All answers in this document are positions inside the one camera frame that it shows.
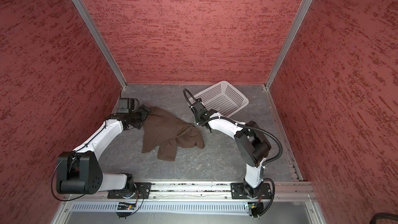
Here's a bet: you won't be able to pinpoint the aluminium corner post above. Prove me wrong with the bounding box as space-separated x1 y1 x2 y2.
72 0 128 89
265 0 313 90

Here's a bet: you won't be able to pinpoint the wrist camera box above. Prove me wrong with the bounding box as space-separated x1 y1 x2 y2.
117 97 140 114
190 98 207 114

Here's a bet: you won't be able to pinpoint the brown trousers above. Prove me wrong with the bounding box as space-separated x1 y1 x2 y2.
142 106 205 161

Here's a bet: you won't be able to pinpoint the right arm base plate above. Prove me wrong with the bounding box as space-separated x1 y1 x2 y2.
230 182 272 200

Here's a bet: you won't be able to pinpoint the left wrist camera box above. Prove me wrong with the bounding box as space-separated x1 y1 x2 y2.
117 97 140 114

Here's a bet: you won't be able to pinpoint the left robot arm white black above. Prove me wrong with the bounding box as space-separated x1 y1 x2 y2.
50 105 151 199

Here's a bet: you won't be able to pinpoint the perforated white cable duct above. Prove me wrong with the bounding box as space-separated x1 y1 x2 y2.
71 201 249 215

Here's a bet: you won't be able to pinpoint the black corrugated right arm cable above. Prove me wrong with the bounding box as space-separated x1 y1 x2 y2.
182 88 284 166

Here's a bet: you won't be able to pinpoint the right aluminium corner post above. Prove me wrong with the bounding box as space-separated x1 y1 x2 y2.
265 0 313 90

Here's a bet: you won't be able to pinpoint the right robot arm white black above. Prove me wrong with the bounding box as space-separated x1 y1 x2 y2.
190 101 271 199

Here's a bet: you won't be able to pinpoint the aluminium front rail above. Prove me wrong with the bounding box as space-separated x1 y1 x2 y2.
64 179 317 202

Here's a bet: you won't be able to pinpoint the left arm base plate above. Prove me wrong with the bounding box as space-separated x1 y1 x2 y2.
107 182 152 200

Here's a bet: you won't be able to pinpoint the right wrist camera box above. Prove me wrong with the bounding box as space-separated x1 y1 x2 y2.
190 98 207 114

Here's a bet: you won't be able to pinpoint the white plastic basket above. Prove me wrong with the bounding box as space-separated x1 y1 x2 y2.
194 81 249 117

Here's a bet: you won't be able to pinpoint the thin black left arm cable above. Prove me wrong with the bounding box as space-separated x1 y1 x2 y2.
51 121 109 202

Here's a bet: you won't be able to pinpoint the left aluminium corner post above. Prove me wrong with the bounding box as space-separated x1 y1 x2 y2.
72 0 128 89

